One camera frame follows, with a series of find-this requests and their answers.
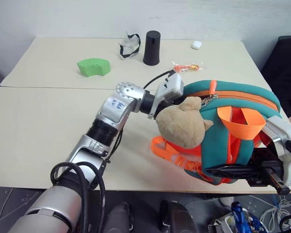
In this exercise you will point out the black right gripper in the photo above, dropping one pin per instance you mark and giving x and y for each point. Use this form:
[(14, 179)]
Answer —
[(269, 160)]

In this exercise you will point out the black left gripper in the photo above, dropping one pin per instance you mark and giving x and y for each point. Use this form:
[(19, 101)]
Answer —
[(169, 102)]

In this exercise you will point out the orange and teal backpack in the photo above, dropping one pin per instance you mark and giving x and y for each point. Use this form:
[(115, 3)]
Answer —
[(232, 150)]

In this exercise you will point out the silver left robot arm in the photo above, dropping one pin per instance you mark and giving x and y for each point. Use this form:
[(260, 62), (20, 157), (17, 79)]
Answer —
[(116, 109)]

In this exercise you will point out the tan plush bear head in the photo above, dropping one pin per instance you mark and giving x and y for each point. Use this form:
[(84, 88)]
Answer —
[(182, 126)]

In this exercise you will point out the clear packet with orange items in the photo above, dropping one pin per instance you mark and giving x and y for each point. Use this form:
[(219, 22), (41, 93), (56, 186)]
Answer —
[(188, 66)]

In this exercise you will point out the blue gadget on floor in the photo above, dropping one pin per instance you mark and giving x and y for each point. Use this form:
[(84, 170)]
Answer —
[(242, 218)]

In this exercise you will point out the black tapered cylinder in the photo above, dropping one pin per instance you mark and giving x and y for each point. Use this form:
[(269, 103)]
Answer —
[(151, 48)]

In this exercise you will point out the white earbuds case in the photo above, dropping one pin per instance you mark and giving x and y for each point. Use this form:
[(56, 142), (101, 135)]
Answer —
[(196, 44)]

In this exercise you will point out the dark rounded shape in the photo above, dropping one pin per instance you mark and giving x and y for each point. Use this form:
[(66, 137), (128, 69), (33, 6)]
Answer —
[(177, 217), (118, 218)]

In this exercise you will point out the green foam block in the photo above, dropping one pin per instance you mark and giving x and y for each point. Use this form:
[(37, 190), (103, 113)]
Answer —
[(93, 66)]

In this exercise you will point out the black chair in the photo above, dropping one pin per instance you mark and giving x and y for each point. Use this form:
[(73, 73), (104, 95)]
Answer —
[(285, 72)]

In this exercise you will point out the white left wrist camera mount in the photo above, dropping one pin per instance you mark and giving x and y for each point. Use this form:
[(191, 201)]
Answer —
[(171, 85)]

